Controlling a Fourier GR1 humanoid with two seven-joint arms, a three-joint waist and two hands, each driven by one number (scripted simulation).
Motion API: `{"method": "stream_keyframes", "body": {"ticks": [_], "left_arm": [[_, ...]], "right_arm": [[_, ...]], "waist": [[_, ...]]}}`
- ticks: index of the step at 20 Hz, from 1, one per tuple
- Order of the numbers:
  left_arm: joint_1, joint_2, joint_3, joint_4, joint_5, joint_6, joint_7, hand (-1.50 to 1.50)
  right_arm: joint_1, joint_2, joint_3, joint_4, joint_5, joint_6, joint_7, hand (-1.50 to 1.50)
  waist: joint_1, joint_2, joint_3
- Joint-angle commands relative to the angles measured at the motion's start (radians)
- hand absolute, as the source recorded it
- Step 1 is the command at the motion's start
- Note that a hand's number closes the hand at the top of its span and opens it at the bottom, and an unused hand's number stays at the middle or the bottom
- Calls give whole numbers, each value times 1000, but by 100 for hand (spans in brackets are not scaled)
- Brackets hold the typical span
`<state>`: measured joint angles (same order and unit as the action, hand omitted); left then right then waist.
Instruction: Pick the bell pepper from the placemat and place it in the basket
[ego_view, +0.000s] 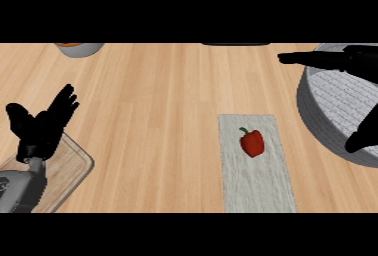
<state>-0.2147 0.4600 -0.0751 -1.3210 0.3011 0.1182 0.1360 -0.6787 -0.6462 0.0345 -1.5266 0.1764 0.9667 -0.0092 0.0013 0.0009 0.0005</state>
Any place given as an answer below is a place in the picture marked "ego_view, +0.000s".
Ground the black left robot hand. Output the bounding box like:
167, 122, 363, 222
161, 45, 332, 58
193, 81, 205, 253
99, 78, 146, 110
4, 83, 81, 164

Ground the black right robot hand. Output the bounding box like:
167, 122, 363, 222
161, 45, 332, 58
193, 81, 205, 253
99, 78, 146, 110
276, 44, 378, 154

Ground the grey wicker basket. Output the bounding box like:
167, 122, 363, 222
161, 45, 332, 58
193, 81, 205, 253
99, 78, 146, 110
295, 43, 378, 169

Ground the red bell pepper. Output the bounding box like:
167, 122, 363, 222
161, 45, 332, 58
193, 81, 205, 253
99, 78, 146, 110
238, 126, 266, 159

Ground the pale grey placemat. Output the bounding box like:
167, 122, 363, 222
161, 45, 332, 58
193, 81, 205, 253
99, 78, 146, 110
217, 113, 298, 214

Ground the clear glass tray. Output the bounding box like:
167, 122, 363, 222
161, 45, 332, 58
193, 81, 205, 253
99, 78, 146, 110
0, 132, 96, 214

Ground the grey bowl with orange contents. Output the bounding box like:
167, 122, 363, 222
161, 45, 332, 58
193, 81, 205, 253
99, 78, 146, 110
53, 42, 106, 59

